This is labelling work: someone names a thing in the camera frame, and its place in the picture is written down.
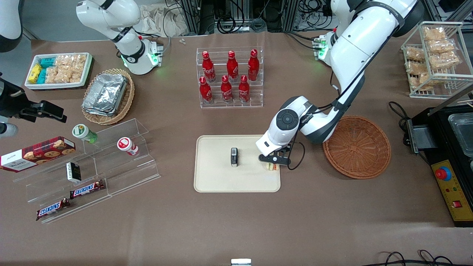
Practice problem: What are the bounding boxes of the fried snack bag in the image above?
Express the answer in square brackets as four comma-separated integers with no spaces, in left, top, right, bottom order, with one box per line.
[422,27,447,41]
[409,72,435,91]
[405,47,425,62]
[429,51,461,70]
[405,61,429,75]
[427,39,456,54]

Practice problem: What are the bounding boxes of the red tartan cookie box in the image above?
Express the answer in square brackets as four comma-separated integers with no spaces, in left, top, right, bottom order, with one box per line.
[0,136,76,173]

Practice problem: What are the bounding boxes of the Snickers chocolate bar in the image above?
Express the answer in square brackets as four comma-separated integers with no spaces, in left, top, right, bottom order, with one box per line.
[36,198,71,221]
[69,180,105,200]

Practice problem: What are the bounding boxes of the white cloth bag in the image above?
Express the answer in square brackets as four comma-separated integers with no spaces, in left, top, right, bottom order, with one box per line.
[139,4,189,37]

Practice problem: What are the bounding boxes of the clear acrylic bottle rack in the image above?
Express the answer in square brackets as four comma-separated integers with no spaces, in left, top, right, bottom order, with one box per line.
[196,47,264,109]

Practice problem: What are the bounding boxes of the beige plastic tray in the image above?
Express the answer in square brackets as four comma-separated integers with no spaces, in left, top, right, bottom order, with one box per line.
[194,134,281,193]

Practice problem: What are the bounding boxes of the oval tan wicker basket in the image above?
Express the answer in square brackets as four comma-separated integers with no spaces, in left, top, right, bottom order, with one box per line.
[81,68,135,126]

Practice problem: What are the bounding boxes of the black machine power cable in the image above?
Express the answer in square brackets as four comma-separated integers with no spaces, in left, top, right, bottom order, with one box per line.
[388,101,433,167]

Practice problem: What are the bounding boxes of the white wire rack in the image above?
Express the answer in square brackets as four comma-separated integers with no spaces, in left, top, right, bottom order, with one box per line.
[401,21,473,99]

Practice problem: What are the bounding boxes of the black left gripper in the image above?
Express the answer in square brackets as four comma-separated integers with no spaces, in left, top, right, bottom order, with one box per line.
[259,147,292,171]

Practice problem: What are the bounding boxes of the black arm base cables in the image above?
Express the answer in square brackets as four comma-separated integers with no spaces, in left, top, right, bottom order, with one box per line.
[284,31,322,51]

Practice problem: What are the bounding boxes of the red cola bottle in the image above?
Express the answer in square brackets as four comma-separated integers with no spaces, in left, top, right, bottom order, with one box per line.
[226,50,239,82]
[199,76,214,105]
[238,75,251,103]
[248,49,259,82]
[202,51,216,83]
[221,75,234,103]

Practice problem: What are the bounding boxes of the white rectangular snack tray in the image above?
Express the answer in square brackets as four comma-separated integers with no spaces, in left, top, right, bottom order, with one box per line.
[24,52,93,91]

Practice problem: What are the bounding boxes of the black coiled cable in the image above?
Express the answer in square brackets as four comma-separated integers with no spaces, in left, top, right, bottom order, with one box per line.
[217,15,244,34]

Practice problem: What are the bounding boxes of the red lid drink bottle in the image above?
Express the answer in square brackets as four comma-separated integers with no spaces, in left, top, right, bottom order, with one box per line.
[117,137,140,156]

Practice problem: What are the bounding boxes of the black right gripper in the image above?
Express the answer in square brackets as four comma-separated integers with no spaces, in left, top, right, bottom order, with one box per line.
[0,78,68,123]

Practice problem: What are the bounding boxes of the aluminium equipment frame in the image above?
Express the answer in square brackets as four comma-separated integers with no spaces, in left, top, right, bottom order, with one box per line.
[180,0,300,35]

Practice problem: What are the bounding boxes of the red emergency stop button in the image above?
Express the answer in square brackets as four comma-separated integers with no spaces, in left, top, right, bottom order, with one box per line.
[435,166,452,181]

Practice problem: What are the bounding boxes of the clear plastic container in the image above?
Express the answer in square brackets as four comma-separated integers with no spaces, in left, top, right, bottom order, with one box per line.
[448,113,473,157]

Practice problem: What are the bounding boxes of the clear bag of rice crackers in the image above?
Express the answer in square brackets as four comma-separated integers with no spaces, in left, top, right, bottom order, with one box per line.
[59,68,84,83]
[72,54,88,71]
[55,55,74,69]
[45,66,60,84]

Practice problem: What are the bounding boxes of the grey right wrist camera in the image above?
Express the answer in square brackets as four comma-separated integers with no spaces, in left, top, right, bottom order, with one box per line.
[0,123,18,138]

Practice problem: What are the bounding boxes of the black sealing machine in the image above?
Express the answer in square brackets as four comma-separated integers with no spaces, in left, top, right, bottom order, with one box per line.
[406,85,473,228]

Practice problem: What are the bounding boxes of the aluminium foil tray stack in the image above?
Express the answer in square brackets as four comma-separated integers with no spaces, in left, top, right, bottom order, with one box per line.
[82,73,128,117]

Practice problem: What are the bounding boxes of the yellow snack pack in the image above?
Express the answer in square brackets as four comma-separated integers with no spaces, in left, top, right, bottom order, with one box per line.
[28,64,42,84]

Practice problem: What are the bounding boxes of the clear acrylic stepped shelf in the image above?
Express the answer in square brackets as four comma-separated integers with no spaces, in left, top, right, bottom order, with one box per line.
[13,118,161,225]

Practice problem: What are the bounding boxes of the round brown wicker basket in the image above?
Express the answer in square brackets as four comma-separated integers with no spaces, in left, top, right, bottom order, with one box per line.
[323,116,392,180]

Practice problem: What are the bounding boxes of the green lid drink bottle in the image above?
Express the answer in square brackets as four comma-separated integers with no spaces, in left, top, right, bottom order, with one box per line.
[72,124,98,144]

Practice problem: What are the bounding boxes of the small black white box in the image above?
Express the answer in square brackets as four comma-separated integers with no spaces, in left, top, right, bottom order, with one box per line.
[66,162,82,183]

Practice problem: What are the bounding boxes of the black floor cables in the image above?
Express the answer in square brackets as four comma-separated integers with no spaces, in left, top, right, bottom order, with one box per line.
[364,250,473,266]

